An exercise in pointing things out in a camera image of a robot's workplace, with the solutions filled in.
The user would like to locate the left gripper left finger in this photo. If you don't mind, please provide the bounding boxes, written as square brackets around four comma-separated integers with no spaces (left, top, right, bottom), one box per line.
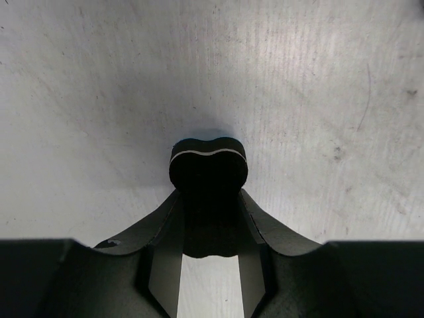
[42,191,184,317]

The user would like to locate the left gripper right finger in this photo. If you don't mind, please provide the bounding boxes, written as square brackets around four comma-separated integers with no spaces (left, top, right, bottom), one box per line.
[237,190,351,317]

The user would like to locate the black whiteboard eraser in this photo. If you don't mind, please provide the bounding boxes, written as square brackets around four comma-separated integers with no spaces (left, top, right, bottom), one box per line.
[169,137,248,258]

